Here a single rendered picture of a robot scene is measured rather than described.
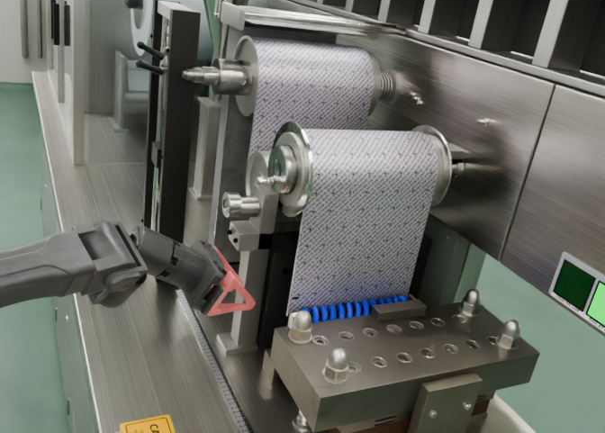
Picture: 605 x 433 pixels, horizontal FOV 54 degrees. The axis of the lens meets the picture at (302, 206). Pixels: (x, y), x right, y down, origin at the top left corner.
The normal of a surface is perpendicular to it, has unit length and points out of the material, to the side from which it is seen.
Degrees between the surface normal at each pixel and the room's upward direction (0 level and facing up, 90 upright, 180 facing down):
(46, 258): 31
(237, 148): 90
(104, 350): 0
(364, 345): 0
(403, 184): 90
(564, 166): 90
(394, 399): 90
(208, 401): 0
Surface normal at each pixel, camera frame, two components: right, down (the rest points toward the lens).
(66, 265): 0.54, -0.60
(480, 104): -0.90, 0.04
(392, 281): 0.41, 0.41
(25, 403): 0.15, -0.91
